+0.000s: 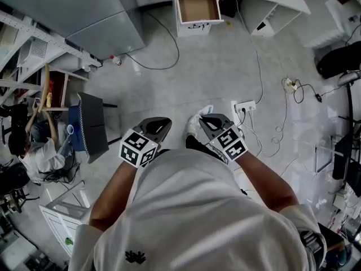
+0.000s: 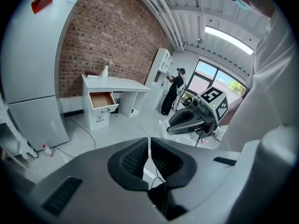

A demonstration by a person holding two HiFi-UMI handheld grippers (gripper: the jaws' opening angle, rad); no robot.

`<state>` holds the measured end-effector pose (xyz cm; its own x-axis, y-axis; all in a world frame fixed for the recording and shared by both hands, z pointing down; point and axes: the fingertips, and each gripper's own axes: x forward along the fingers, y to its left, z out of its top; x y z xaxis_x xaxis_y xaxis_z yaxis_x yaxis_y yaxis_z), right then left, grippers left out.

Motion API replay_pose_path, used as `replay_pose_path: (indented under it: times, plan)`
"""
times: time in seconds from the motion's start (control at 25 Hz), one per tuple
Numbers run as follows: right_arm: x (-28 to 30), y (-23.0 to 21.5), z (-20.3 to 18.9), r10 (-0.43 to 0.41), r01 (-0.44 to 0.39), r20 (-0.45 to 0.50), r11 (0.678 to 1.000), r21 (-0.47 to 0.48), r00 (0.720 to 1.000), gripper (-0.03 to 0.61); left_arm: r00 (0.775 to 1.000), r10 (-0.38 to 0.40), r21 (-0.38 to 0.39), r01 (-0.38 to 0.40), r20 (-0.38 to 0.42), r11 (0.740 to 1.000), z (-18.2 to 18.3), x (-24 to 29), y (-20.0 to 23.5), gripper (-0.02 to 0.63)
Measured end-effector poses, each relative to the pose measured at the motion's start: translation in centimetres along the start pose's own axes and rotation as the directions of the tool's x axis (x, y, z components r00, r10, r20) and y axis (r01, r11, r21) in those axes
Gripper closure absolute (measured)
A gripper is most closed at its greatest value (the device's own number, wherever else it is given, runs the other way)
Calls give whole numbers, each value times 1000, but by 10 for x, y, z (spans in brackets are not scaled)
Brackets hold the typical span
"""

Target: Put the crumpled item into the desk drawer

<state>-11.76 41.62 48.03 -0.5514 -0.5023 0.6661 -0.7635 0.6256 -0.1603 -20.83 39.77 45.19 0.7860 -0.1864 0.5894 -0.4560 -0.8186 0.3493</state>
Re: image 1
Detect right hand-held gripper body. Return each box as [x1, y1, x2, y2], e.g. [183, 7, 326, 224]
[207, 124, 249, 165]

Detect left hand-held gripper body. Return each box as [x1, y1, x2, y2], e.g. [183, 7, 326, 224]
[120, 125, 164, 169]

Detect small white blue packet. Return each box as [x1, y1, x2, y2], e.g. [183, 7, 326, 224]
[194, 104, 215, 119]

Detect white wooden drawer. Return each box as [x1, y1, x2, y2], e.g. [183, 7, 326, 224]
[175, 0, 226, 38]

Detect person's left forearm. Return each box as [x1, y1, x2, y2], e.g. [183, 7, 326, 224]
[89, 159, 139, 233]

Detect person's right forearm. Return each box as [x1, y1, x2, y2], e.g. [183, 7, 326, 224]
[235, 151, 300, 213]

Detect person's black trousers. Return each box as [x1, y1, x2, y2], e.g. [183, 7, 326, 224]
[184, 134, 223, 158]

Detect person's right white shoe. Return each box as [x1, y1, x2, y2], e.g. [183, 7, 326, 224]
[186, 113, 202, 138]

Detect white power strip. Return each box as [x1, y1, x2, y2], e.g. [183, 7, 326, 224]
[231, 100, 257, 117]

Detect dark grey board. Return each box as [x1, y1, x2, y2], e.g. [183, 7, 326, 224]
[77, 91, 118, 165]

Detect person's white shirt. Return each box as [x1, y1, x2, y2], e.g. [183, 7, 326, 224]
[67, 148, 328, 271]

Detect power strip yellow plug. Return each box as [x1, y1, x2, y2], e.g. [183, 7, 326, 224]
[281, 77, 298, 93]

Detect low white cabinet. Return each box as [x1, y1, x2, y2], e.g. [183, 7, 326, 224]
[39, 179, 94, 258]

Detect black metal stand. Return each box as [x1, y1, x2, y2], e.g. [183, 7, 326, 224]
[331, 69, 361, 197]

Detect white metal shelf rack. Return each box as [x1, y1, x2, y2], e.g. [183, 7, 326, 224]
[0, 10, 102, 95]

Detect grey metal cabinet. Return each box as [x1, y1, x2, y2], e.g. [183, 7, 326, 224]
[0, 0, 146, 60]

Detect white shelf unit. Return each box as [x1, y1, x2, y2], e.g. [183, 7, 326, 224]
[303, 0, 361, 49]

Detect coiled white cable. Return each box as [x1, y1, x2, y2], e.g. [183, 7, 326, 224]
[270, 79, 289, 158]

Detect dark floor cable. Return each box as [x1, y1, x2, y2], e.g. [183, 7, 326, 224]
[124, 10, 181, 71]

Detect long white cable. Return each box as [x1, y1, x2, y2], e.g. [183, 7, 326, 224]
[235, 0, 265, 106]

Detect black cable with adapter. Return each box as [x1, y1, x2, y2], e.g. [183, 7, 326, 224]
[293, 79, 344, 104]

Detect grey shoulder strap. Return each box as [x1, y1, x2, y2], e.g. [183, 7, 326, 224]
[298, 227, 328, 268]

